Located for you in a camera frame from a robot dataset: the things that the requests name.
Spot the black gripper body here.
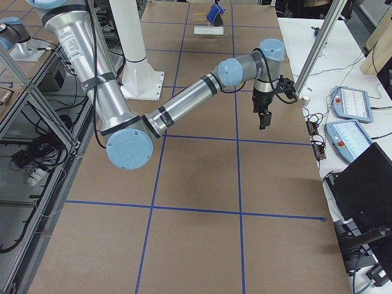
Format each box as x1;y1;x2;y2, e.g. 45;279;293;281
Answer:
252;78;296;115

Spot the blue and grey towel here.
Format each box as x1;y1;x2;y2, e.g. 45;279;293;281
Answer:
206;2;224;27

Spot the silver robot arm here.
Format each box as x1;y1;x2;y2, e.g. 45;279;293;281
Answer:
31;1;285;170

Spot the small metal cylinder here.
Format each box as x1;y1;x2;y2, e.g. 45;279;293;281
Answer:
300;96;311;107

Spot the black connector box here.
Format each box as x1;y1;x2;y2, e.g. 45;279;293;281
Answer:
306;121;319;136
312;143;326;162

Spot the teach pendant tablet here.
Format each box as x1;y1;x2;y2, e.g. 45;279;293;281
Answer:
332;86;373;123
325;119;374;164

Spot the left teach pendant tablet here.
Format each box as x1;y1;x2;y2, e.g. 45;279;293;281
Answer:
332;86;373;123

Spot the black monitor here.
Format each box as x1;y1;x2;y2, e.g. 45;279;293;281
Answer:
326;143;391;254

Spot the aluminium frame post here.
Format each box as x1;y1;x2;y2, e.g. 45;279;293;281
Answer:
295;0;347;97

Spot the aluminium frame rail structure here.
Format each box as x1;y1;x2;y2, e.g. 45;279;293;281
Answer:
1;38;92;293

